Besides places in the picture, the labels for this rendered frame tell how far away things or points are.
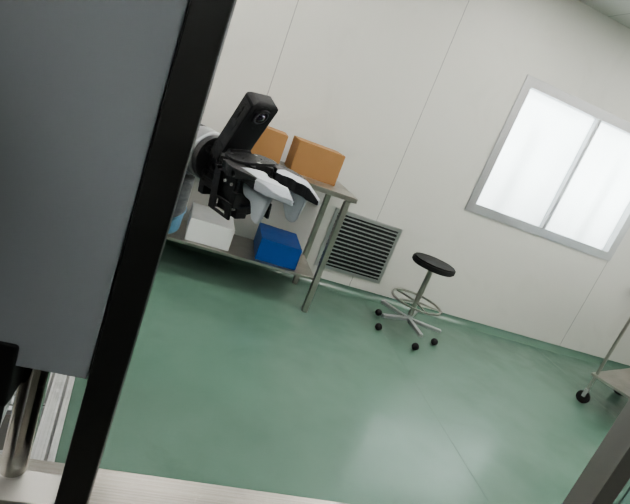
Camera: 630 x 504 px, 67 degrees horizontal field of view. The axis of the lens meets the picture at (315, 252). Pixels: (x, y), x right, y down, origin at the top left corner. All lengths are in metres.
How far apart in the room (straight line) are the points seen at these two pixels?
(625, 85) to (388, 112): 2.06
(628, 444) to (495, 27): 3.79
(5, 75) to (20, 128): 0.02
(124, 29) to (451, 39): 3.88
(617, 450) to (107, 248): 0.58
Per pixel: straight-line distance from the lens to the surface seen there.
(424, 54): 4.00
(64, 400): 1.78
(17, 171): 0.27
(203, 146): 0.72
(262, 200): 0.59
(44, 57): 0.25
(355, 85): 3.83
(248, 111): 0.65
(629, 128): 5.05
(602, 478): 0.69
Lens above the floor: 1.34
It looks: 15 degrees down
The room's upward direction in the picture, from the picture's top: 21 degrees clockwise
